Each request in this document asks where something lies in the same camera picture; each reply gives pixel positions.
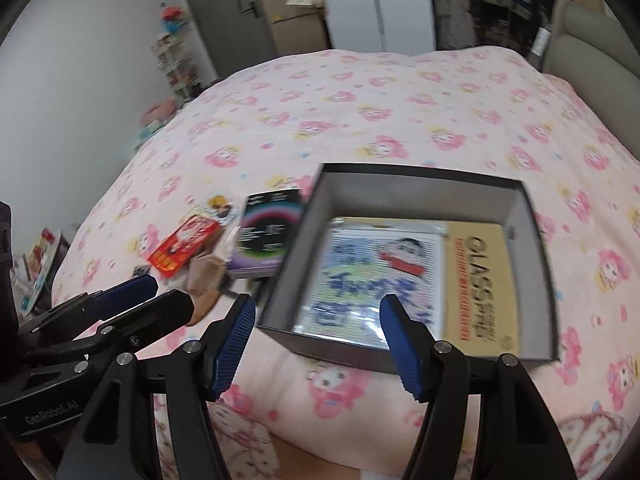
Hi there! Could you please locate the pile of boxes and toys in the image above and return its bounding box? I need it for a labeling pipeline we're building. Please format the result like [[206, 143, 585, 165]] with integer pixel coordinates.
[[10, 230, 71, 316]]

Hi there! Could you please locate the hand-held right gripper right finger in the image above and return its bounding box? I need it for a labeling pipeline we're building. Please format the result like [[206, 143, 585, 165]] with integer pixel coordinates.
[[379, 294, 578, 480]]

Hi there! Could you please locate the white cartoon print blanket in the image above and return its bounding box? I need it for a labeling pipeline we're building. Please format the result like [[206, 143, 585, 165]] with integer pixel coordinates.
[[152, 385, 636, 480]]

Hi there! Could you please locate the yellow flat packet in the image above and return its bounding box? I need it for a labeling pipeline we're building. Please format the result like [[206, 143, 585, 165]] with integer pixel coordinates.
[[440, 220, 518, 356]]

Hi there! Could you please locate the white storage rack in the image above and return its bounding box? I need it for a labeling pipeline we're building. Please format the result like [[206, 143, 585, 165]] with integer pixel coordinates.
[[152, 35, 203, 101]]

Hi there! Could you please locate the red and blue toy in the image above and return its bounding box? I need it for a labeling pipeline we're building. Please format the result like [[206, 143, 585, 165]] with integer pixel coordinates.
[[159, 4, 188, 36]]

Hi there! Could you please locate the beige padded headboard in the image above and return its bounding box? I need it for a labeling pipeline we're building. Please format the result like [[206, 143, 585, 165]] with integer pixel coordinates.
[[542, 0, 640, 126]]

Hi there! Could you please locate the brown cardboard box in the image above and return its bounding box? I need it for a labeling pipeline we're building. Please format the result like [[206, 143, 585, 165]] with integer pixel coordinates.
[[257, 0, 333, 58]]

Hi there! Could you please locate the pink printed blanket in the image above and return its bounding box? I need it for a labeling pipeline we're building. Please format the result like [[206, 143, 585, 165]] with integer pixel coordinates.
[[50, 47, 640, 480]]

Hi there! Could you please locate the red packet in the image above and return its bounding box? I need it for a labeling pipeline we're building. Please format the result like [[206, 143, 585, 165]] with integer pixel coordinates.
[[146, 214, 223, 278]]

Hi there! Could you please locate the white wardrobe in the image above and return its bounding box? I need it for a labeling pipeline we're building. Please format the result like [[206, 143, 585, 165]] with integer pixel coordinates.
[[310, 0, 436, 53]]

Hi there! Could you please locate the cartoon print clear packet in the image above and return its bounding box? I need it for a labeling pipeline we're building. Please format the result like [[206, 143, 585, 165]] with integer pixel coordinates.
[[295, 217, 448, 346]]

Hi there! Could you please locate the dark open shelf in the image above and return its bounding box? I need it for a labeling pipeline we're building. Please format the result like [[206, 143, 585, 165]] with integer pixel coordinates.
[[425, 0, 566, 56]]

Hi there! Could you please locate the photo card in sleeve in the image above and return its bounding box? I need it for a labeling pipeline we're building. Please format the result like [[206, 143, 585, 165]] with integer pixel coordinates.
[[192, 192, 236, 226]]

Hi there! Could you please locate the pink plush toy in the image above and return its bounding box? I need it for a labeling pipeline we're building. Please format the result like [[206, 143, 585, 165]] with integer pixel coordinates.
[[140, 100, 178, 126]]

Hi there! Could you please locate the beige cloth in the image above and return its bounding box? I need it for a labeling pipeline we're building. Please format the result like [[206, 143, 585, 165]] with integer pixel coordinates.
[[187, 230, 241, 326]]

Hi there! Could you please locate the grey door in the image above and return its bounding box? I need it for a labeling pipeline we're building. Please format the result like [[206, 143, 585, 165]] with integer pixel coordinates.
[[175, 0, 278, 86]]

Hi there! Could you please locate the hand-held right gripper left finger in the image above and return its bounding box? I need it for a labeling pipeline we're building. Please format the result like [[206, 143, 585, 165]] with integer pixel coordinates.
[[55, 294, 257, 480]]

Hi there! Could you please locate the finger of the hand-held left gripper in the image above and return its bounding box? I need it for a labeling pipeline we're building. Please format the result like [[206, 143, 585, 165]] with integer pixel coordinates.
[[22, 289, 196, 367], [17, 274, 160, 341]]

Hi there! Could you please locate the black cardboard box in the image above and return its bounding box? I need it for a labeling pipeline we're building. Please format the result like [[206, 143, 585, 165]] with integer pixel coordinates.
[[255, 162, 560, 373]]

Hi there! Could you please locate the dark booklet with purple ring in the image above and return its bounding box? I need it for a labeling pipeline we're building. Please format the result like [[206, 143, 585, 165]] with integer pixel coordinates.
[[227, 187, 306, 280]]

